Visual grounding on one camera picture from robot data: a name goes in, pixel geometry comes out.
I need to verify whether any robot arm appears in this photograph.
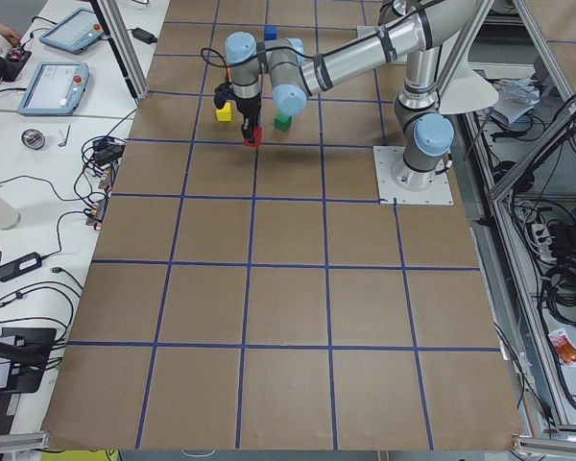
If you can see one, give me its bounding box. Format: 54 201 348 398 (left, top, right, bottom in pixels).
225 1 480 192

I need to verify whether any red wooden block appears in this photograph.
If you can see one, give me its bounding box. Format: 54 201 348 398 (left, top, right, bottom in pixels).
244 126 262 149

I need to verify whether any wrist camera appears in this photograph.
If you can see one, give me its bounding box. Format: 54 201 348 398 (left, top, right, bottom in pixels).
214 81 234 109

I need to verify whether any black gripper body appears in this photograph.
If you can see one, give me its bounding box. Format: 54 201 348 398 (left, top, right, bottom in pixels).
235 94 262 126

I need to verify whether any teach pendant tablet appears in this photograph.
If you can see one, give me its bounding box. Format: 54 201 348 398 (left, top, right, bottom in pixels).
39 8 104 55
17 61 90 116

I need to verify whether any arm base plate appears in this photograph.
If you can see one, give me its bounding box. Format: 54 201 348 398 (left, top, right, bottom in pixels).
373 146 453 206

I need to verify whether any green wooden block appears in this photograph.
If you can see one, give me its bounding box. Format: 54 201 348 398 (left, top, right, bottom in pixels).
274 111 293 133

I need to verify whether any yellow wooden block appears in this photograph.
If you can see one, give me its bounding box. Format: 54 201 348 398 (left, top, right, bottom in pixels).
215 101 233 123

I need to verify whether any black power adapter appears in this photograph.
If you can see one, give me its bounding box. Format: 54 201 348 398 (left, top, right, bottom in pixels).
0 252 42 282

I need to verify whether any blue wooden block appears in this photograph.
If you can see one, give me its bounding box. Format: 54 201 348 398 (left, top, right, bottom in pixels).
264 25 277 40

